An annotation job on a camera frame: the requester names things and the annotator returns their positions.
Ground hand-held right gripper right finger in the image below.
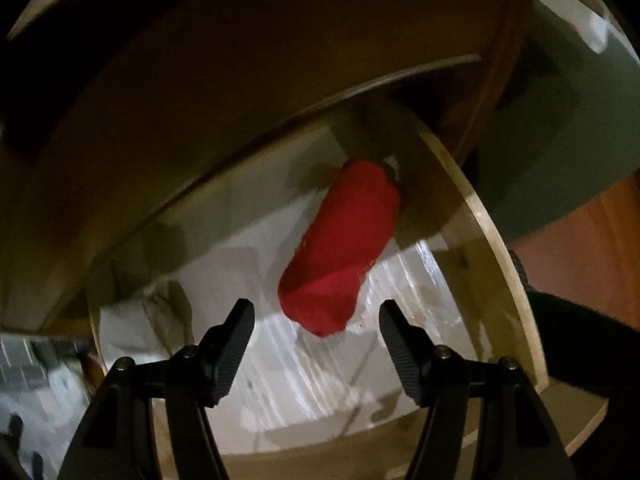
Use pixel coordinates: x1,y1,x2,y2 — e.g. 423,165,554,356
377,299,576,480

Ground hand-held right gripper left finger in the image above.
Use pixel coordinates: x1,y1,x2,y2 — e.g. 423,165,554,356
57,297,257,480

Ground wooden drawer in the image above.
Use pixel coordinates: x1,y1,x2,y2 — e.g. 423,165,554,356
85,105,611,480

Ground checked slipper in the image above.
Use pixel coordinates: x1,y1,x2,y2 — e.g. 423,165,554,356
507,250,533,296

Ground person's dark trouser leg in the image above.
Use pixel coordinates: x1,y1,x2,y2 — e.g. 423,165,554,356
520,285,640,403

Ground wooden nightstand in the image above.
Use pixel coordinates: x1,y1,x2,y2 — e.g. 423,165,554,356
0,0,551,336

